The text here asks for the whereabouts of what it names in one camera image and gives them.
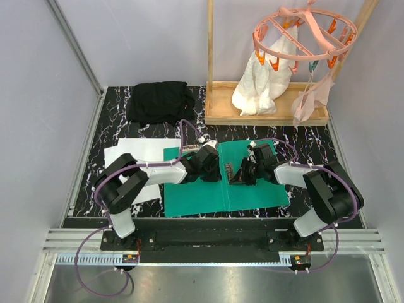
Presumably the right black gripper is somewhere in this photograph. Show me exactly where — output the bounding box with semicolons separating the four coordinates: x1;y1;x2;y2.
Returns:
230;158;264;187

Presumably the green file folder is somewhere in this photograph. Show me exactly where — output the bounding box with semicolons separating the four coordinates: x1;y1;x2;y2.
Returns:
163;140;290;217

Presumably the white paper sheet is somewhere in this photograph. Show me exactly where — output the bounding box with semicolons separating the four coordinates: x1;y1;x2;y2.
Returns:
104;145;162;205
117;138;181;162

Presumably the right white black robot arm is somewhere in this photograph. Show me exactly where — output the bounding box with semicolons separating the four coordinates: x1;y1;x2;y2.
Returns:
225;142;364;251

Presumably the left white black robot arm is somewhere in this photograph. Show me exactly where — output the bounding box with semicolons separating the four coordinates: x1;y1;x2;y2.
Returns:
94;140;222;250

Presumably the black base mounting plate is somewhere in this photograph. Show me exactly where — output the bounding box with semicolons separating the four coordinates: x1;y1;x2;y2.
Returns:
100;218;324;264

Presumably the black folded cloth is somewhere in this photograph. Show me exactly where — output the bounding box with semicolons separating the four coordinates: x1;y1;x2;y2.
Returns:
126;81;195;127

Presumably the white hanging towel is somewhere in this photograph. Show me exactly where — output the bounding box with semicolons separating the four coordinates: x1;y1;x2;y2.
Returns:
231;25;300;117

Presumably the pink hanging mesh cloth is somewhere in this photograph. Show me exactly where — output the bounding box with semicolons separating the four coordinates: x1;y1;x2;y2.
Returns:
291;70;335;126

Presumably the pink round clip hanger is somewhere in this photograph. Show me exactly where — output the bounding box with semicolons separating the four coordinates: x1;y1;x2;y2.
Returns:
252;1;359;74

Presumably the wooden rack frame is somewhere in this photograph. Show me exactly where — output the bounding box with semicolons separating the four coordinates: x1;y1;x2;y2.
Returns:
205;1;377;126

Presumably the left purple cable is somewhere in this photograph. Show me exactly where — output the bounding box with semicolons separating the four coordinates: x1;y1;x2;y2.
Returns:
74;119;208;299

